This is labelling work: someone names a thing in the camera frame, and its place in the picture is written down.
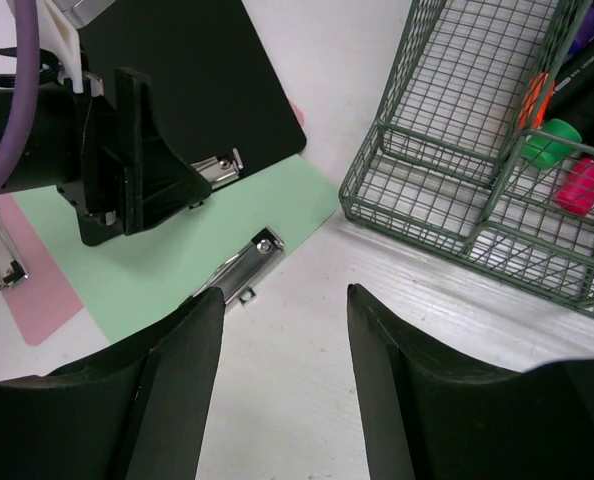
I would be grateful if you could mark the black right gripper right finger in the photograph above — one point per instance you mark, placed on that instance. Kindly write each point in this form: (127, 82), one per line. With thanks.
(429, 411)

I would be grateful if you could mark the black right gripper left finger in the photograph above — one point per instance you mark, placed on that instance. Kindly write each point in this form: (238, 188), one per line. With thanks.
(134, 410)

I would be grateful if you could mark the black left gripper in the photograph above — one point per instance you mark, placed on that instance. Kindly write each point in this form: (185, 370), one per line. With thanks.
(73, 147)

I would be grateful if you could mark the green clipboard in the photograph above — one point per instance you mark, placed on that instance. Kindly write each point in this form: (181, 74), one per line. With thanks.
(131, 282)

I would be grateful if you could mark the black clipboard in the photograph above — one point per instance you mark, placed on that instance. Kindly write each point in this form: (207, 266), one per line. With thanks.
(213, 86)

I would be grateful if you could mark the pink cap highlighter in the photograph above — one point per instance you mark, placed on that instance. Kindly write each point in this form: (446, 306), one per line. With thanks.
(577, 194)

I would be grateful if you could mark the green cap highlighter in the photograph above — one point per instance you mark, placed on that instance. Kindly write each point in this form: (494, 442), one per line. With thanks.
(569, 116)

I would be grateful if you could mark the orange cap highlighter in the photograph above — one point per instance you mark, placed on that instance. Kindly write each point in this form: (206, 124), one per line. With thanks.
(535, 102)

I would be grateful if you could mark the purple cap highlighter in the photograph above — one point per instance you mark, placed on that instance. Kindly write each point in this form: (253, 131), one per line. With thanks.
(585, 32)

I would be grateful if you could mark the pink clipboard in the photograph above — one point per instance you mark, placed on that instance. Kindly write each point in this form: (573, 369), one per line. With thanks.
(32, 280)

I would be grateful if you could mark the green wire mesh desk organizer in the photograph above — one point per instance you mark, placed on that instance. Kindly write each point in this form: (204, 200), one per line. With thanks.
(441, 166)

